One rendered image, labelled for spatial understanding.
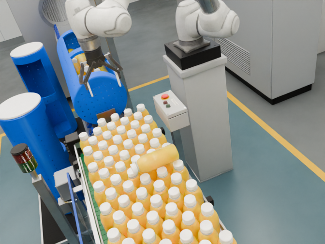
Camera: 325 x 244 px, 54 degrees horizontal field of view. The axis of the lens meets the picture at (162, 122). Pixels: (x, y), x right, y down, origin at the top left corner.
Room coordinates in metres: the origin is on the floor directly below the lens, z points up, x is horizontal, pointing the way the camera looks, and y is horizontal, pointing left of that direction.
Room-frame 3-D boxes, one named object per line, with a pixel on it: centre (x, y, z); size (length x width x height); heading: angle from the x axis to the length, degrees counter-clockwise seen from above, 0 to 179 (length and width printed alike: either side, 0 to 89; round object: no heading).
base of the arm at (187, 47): (1.95, -0.29, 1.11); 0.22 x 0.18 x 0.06; 20
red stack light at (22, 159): (0.98, 0.54, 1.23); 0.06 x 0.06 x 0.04
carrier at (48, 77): (2.73, 0.99, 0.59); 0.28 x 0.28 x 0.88
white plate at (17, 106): (1.76, 0.83, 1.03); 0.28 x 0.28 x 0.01
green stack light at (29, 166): (0.98, 0.54, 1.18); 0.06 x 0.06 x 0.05
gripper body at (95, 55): (1.32, 0.22, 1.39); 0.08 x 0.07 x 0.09; 104
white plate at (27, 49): (2.73, 0.99, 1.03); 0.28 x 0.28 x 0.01
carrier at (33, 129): (1.76, 0.83, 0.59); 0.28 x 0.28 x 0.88
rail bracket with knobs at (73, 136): (1.34, 0.46, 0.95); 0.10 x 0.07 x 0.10; 104
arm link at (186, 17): (1.92, -0.30, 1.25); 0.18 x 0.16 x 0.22; 47
